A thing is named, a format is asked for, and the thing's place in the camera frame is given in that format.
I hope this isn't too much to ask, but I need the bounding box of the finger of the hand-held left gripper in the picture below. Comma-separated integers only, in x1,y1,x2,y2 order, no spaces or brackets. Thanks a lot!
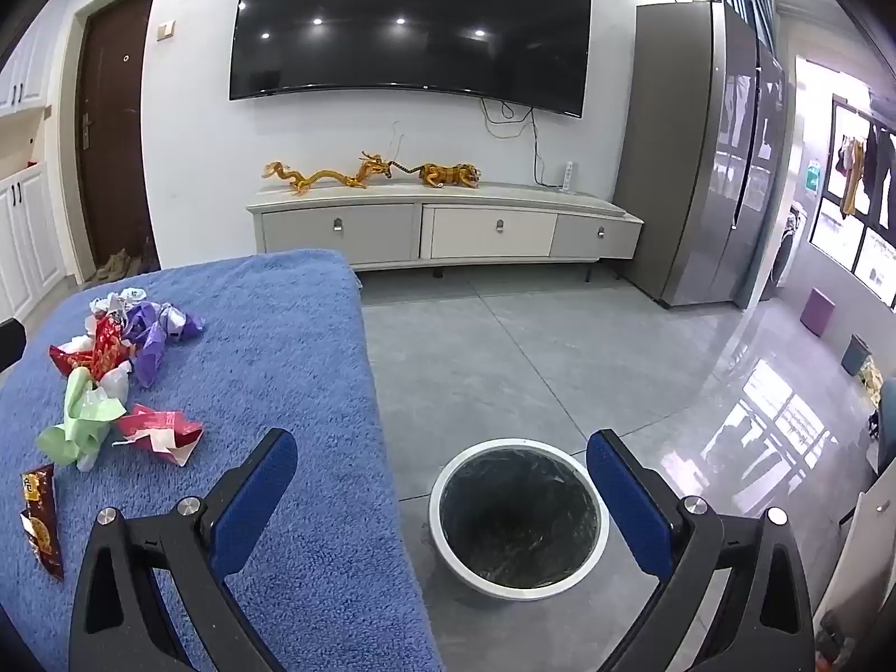
0,318,27,374

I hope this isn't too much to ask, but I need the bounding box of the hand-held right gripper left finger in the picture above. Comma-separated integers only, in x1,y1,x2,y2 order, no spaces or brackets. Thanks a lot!
68,428,298,672

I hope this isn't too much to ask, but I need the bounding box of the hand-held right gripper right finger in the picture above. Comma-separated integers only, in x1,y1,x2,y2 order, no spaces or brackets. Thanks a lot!
586,428,816,672

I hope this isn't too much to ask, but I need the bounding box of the green plastic bag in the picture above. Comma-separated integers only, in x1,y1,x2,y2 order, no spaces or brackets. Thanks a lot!
36,366,127,470

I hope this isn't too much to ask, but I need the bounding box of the white trash bin black liner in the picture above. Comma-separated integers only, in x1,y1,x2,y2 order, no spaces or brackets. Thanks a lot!
428,437,609,601

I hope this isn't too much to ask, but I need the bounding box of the white wrapper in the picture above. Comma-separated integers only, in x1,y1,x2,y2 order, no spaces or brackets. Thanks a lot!
87,287,147,316

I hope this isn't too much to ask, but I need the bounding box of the pink wrapper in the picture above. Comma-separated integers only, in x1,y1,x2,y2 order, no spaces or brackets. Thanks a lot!
112,404,206,466

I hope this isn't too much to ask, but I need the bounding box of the purple wrapper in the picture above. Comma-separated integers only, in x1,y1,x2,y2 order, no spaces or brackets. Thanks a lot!
124,301,206,389

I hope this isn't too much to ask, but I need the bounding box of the red crumpled wrapper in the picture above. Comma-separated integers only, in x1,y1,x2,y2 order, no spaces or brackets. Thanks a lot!
48,315,137,379

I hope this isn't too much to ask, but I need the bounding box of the white crumpled paper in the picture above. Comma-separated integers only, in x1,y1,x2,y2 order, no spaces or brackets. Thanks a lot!
98,362,133,400

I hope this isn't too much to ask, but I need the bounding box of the white hallway cabinet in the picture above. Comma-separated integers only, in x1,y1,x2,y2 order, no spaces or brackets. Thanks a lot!
0,28,67,323

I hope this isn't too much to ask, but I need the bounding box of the blue fleece blanket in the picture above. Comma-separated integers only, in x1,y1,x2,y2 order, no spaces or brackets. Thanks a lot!
0,248,445,672

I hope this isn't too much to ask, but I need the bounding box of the pair of shoes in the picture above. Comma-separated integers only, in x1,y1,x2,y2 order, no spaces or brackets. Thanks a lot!
94,248,148,277

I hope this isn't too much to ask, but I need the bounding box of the red-brown snack wrapper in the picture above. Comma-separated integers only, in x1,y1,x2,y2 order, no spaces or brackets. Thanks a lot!
20,463,66,582

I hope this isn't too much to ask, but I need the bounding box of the brown entrance door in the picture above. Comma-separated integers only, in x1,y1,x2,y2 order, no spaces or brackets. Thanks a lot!
73,0,162,284

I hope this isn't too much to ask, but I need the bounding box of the purple box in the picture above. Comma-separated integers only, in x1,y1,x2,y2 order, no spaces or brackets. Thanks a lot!
800,287,836,337

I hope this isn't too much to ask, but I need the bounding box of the white television cabinet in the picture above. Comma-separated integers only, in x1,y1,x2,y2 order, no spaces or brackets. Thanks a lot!
245,180,645,281

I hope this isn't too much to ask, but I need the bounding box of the washing machine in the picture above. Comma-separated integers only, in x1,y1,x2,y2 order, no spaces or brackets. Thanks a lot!
770,206,809,288

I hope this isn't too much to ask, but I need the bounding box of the golden dragon figurine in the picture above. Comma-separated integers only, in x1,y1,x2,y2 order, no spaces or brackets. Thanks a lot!
264,152,393,195

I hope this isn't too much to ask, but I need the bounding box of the balcony window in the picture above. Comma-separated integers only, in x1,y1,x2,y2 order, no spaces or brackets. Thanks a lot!
808,94,896,309

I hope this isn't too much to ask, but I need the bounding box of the grey refrigerator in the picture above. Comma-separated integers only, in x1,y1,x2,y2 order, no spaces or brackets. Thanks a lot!
612,0,788,309

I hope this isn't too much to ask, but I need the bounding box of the golden tiger figurine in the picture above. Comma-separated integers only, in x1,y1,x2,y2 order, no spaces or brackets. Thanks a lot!
392,161,483,192

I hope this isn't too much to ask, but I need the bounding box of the yellow hanging garment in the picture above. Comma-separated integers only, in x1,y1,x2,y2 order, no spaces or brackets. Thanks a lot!
836,138,865,218

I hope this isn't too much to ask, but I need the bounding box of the dark hanging garment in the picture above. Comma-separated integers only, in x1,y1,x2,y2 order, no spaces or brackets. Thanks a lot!
862,124,896,228

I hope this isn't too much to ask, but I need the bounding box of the black television cable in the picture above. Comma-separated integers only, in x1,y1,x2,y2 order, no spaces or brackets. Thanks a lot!
479,99,554,186

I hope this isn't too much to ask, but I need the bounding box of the black wall television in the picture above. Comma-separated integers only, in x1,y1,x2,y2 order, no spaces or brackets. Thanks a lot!
228,0,592,119

